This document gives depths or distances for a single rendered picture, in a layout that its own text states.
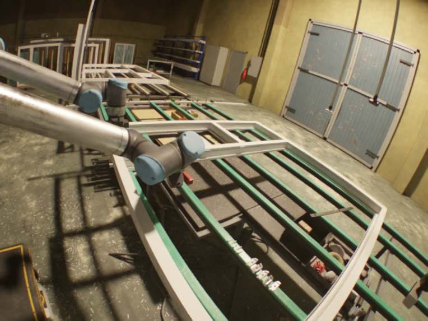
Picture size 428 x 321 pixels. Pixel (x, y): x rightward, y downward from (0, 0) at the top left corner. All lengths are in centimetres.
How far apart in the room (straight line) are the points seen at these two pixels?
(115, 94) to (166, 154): 46
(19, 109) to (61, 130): 12
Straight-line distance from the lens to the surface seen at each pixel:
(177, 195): 134
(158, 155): 56
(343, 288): 81
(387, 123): 667
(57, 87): 80
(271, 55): 819
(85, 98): 79
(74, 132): 53
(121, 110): 96
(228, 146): 131
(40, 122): 50
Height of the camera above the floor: 145
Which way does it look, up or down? 28 degrees down
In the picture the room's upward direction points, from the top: 15 degrees clockwise
